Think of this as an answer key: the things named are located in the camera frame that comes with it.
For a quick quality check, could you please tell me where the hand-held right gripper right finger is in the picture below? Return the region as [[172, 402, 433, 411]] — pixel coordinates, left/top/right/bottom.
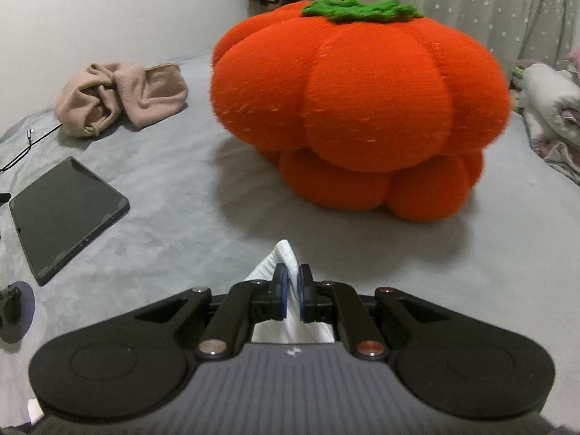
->
[[297, 264, 458, 360]]

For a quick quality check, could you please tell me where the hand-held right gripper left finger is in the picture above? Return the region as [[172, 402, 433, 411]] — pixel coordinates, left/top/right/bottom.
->
[[131, 263, 291, 361]]

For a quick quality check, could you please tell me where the white garment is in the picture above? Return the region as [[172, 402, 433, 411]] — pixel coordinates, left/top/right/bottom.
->
[[245, 239, 337, 344]]

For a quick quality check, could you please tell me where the grey bed sheet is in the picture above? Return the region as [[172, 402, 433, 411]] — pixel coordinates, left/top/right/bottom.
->
[[0, 50, 580, 418]]

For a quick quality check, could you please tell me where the orange pumpkin plush pillow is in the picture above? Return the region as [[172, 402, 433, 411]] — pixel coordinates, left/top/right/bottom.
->
[[209, 0, 514, 224]]

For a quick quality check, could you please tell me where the black tablet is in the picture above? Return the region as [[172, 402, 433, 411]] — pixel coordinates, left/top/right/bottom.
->
[[8, 156, 131, 287]]

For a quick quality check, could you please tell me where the crumpled beige garment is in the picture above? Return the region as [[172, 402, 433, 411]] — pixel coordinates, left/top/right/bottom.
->
[[53, 61, 189, 139]]

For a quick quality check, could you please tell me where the folded cream and pink quilt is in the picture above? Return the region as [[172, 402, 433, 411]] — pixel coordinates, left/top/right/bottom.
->
[[510, 47, 580, 186]]

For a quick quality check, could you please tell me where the grey star-print curtain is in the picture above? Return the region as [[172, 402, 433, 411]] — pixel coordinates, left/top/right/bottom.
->
[[301, 0, 580, 65]]

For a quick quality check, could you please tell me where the thin black cable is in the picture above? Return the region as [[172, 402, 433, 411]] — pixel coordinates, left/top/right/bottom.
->
[[0, 122, 63, 174]]

